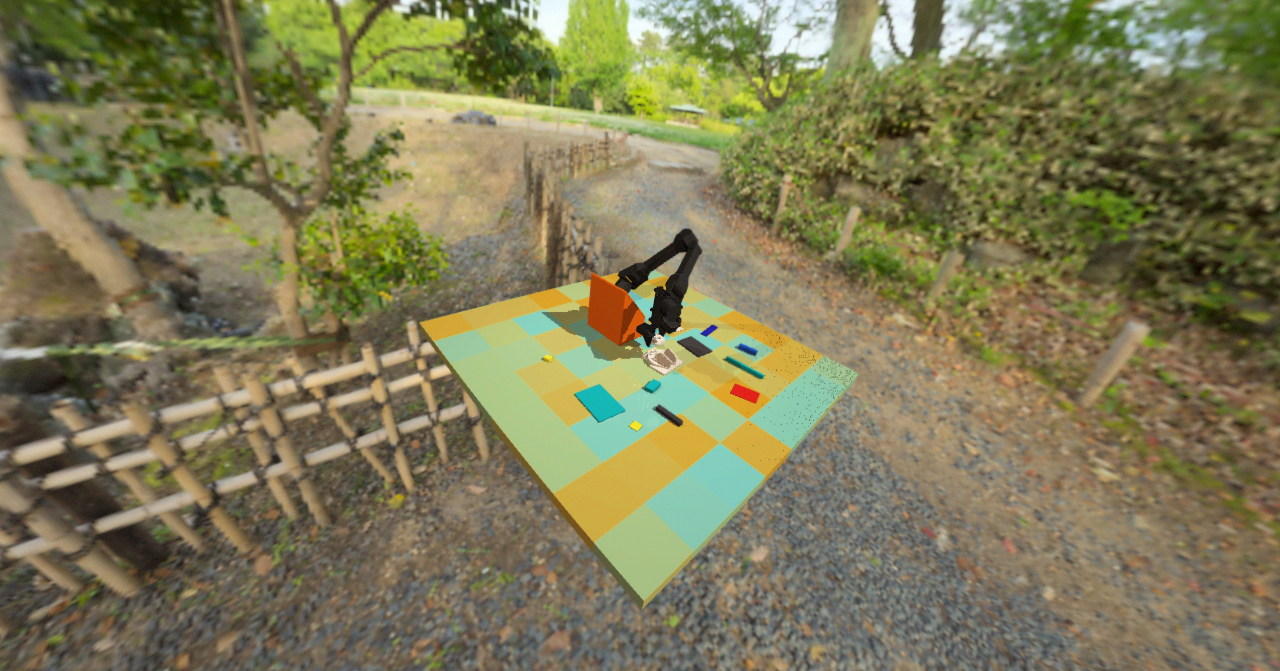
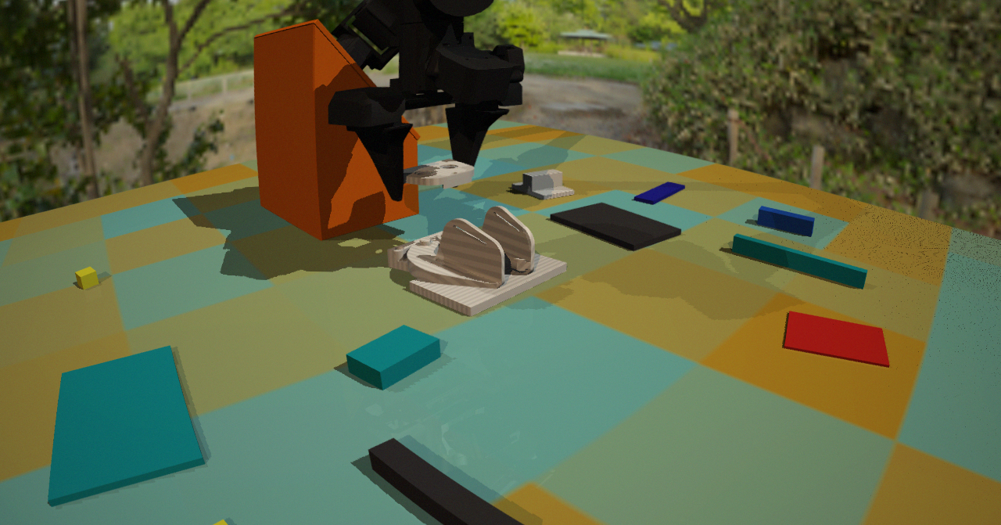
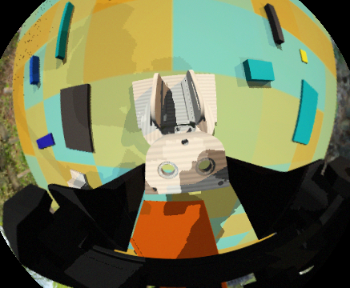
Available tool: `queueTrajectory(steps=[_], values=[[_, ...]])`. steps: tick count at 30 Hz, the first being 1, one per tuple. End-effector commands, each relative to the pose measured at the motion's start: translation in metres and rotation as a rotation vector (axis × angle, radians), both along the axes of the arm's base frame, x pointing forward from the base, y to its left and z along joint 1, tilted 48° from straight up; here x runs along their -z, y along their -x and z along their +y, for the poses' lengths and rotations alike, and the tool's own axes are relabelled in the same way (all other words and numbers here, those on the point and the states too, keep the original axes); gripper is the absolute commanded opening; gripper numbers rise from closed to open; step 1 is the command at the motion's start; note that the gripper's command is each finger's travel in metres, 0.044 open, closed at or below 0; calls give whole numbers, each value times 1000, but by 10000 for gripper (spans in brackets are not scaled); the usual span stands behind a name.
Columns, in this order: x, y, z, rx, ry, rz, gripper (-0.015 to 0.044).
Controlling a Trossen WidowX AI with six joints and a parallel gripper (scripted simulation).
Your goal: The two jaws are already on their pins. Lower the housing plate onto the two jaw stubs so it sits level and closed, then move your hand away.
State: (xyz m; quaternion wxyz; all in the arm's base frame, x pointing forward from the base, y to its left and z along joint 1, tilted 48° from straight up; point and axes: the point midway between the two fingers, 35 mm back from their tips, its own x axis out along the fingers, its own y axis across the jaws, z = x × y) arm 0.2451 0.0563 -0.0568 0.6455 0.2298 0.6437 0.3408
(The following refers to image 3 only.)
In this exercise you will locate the black flat rectangular plate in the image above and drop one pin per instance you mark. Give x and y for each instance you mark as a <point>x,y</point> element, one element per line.
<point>76,117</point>

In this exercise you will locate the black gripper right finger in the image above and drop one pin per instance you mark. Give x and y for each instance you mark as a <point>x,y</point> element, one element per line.
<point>265,194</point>

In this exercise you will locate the black long rectangular bar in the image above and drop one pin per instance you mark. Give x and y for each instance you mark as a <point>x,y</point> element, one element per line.
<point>274,24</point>

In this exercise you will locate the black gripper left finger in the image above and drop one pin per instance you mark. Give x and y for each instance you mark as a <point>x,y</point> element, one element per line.
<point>112,208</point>

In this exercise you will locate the teal flat plate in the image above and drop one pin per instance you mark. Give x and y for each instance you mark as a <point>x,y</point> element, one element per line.
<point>307,113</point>

